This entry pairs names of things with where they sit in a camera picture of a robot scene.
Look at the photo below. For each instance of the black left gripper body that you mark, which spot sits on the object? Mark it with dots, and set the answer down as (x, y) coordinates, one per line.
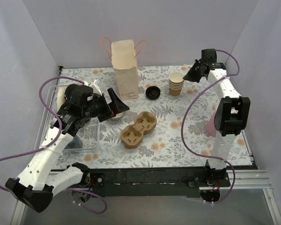
(107, 110)

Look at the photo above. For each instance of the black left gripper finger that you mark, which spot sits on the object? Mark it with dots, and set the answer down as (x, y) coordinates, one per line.
(112, 95)
(117, 106)

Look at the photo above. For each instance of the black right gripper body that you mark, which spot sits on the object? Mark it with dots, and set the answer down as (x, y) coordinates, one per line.
(196, 70)

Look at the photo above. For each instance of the brown cardboard cup carrier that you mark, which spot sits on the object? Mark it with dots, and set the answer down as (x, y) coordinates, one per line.
(132, 135)

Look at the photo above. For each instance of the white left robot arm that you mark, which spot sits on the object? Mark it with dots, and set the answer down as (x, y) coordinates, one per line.
(33, 187)

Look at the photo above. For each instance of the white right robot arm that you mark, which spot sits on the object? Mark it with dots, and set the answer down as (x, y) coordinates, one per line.
(231, 115)

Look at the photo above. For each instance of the beige paper takeout bag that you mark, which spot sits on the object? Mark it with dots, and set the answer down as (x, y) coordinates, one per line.
(123, 57)

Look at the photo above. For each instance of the patterned ceramic bowl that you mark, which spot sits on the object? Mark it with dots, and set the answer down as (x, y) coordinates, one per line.
(118, 116)

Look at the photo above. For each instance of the stack of brown paper cups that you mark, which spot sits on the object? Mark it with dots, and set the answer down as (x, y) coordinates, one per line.
(175, 83)

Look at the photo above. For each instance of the black plastic cup lid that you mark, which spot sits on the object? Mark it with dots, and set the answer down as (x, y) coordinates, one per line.
(153, 92)

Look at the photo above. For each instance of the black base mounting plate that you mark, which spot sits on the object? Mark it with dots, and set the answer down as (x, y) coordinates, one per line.
(150, 181)

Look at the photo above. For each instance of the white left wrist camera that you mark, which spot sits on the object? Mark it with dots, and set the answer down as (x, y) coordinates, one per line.
(95, 85)

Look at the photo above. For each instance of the white wire dish rack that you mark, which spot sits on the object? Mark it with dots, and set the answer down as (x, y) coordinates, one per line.
(72, 115)

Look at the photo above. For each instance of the aluminium frame rail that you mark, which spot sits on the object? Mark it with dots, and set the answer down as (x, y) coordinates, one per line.
(248, 199)

